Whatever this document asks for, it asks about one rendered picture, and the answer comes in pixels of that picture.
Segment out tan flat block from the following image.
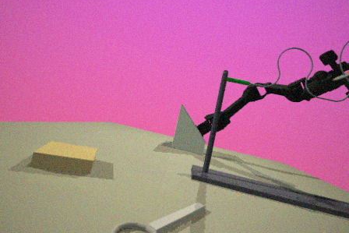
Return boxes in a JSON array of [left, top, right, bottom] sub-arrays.
[[30, 141, 97, 174]]

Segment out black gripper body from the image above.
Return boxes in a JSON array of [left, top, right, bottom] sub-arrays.
[[316, 50, 349, 93]]

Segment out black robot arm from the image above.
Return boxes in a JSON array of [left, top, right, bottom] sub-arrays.
[[196, 70, 342, 136]]

